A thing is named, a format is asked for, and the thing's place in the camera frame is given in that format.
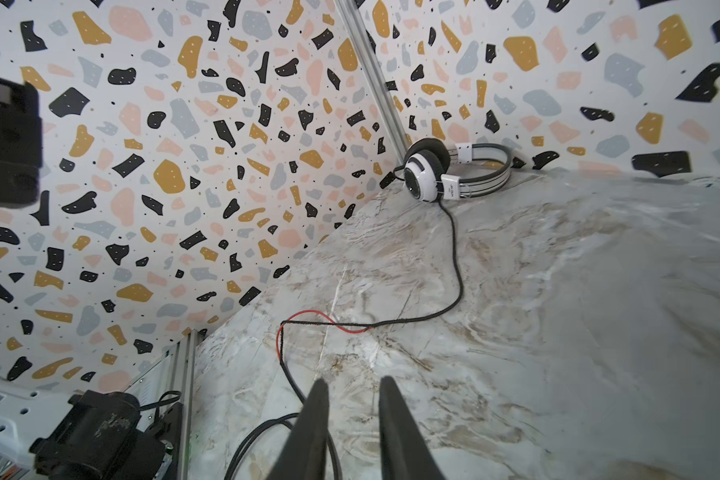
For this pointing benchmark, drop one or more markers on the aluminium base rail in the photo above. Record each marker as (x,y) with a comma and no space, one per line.
(165,395)

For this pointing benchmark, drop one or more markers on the white black headphones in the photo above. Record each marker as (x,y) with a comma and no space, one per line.
(432,172)

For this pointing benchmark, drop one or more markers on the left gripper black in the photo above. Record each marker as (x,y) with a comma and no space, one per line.
(20,144)

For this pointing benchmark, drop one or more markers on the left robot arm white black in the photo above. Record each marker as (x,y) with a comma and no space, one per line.
(89,435)

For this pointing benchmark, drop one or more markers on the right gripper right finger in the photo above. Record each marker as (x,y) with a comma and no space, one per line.
(404,452)

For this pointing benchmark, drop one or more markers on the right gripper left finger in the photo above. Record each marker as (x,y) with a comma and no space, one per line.
(304,453)

